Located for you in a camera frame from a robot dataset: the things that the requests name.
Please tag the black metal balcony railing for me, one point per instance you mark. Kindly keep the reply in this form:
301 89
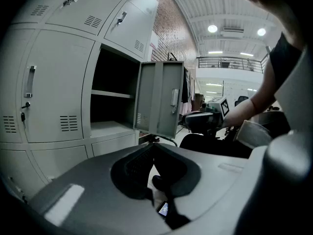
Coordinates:
207 57

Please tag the strip ceiling light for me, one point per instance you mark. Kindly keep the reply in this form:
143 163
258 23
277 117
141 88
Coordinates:
246 54
215 52

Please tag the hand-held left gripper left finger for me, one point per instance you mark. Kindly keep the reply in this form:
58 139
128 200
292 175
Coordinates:
97 180

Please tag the hanging dark garment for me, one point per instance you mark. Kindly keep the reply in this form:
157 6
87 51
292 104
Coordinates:
185 87

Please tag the grey locker door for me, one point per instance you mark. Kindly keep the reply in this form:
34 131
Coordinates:
151 94

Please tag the hanging light garment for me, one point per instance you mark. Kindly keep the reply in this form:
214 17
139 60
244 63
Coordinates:
192 87

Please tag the white wall poster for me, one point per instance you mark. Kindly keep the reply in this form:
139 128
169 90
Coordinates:
154 45

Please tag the grey metal locker cabinet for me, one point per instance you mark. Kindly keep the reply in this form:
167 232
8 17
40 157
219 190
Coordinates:
56 57

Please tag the person's right forearm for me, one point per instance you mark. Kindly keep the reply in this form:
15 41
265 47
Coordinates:
244 111

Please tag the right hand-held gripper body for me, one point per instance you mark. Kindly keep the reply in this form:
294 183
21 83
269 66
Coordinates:
217 106

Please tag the person's dark shirt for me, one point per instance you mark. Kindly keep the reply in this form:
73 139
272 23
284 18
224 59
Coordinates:
286 57

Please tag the small device with blue screen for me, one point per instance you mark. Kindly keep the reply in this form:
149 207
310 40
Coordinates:
163 209

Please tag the round ceiling light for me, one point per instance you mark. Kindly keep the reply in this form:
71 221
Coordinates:
261 31
212 28

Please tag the black office chair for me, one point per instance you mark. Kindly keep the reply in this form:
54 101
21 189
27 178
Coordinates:
242 100

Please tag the pink garment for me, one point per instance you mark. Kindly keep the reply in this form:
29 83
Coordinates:
184 109

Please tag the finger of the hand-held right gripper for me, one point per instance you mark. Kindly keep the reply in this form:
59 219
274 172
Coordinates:
199 121

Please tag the ceiling air conditioner unit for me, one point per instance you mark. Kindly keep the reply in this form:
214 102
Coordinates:
232 30

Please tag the person's dark shoe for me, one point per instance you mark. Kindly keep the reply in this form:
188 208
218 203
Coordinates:
159 182

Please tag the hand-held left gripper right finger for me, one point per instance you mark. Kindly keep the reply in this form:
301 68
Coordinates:
210 175

